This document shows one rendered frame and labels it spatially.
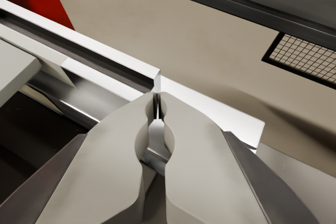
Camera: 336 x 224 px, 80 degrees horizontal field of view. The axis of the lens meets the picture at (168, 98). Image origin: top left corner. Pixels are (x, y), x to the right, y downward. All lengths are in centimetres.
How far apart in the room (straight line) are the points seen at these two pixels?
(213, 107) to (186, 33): 146
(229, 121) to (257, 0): 22
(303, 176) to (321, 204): 3
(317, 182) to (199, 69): 118
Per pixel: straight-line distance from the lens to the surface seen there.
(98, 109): 16
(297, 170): 28
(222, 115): 16
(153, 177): 21
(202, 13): 178
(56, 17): 148
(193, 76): 136
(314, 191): 28
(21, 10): 21
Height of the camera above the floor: 111
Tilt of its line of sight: 62 degrees down
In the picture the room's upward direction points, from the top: 2 degrees clockwise
